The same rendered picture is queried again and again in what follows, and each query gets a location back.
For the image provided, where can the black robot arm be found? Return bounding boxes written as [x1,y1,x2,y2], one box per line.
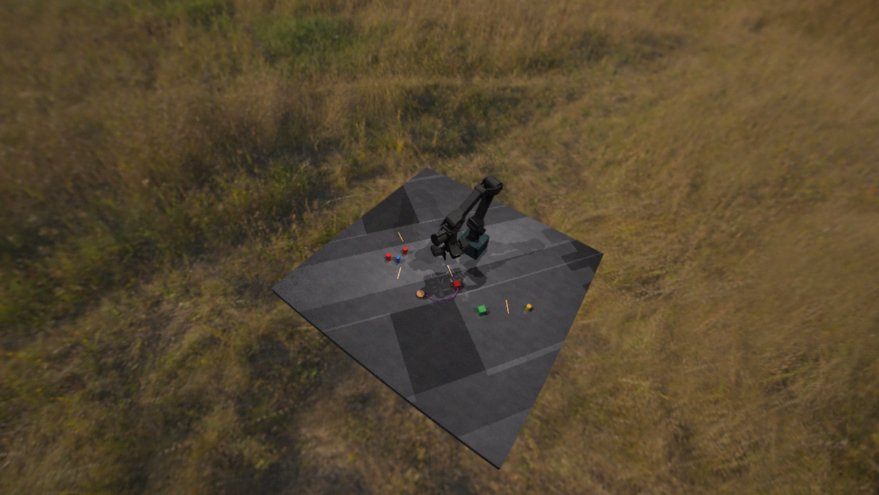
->
[430,175,503,259]

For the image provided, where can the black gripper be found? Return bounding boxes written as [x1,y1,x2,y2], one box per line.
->
[430,238,470,260]

